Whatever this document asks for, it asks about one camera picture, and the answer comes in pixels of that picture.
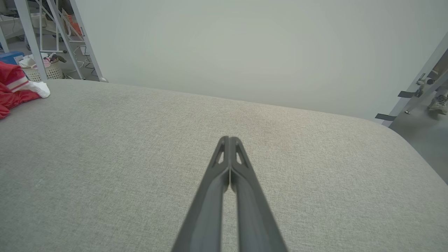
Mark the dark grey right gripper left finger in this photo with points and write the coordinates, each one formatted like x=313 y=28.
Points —
x=206 y=210

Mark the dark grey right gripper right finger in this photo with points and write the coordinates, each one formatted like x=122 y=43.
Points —
x=253 y=217

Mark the red and white t-shirt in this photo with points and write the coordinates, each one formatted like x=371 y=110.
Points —
x=10 y=94

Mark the grey fabric sofa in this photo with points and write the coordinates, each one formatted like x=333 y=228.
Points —
x=105 y=157

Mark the black tape strip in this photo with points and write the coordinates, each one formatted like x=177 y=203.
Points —
x=406 y=94
x=385 y=117

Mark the white woven laundry basket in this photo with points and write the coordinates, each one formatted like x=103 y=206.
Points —
x=54 y=72

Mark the grey sneaker shoe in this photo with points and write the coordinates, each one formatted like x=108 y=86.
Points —
x=439 y=104

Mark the pink and white laundry pile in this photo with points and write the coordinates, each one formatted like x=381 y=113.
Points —
x=29 y=63

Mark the blue plastic box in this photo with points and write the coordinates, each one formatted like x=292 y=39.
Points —
x=10 y=57

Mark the grey metal frame beam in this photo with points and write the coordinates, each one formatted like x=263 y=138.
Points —
x=87 y=45
x=30 y=38

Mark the grey metal door post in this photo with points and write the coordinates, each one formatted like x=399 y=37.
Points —
x=416 y=80

